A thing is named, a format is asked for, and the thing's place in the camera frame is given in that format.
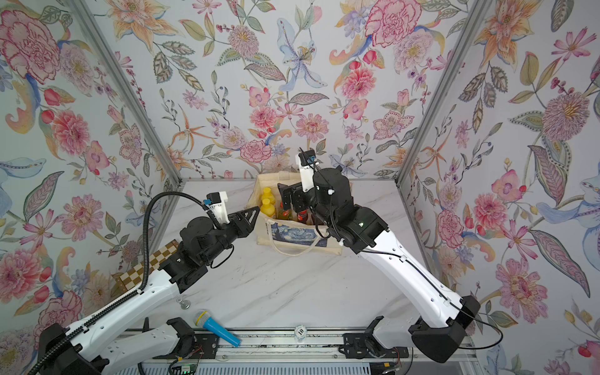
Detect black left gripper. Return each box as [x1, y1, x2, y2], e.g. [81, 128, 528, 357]
[200, 205, 261, 265]

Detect green dish soap bottle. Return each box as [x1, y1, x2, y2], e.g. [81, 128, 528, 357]
[277, 202, 293, 220]

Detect dark red bottle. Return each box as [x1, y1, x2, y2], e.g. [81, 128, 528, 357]
[297, 209, 310, 225]

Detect orange bottle yellow cap front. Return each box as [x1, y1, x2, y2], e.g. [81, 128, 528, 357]
[261, 187, 276, 205]

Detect orange bottle yellow cap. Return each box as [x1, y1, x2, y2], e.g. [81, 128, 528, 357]
[261, 187, 276, 205]
[260, 198, 277, 219]

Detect cream canvas shopping bag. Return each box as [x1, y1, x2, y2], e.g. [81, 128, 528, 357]
[246, 172, 342, 257]

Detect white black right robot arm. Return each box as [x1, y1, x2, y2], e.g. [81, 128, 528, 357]
[277, 167, 481, 363]

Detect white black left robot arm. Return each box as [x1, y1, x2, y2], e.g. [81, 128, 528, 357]
[30, 207, 259, 374]

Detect blue toy microphone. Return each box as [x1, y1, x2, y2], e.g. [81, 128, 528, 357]
[195, 310, 242, 348]

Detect wooden checkerboard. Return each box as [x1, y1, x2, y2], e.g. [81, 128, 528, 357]
[112, 240, 180, 294]

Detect green circuit board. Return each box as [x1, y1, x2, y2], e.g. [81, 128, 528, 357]
[168, 363, 197, 375]

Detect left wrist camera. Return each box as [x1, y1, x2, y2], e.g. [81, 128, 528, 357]
[204, 191, 230, 224]

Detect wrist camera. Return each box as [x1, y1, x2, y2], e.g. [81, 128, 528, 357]
[204, 191, 230, 224]
[296, 148, 318, 192]

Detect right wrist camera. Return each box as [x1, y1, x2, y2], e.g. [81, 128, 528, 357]
[296, 148, 318, 192]

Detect black corrugated cable conduit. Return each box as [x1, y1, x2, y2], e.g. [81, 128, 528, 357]
[27, 191, 209, 375]

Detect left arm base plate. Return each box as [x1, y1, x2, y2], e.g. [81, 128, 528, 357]
[153, 332, 219, 360]

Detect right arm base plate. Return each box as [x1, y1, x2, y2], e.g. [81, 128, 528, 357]
[338, 333, 410, 359]

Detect aluminium rail frame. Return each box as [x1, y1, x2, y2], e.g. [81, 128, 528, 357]
[74, 327, 484, 375]

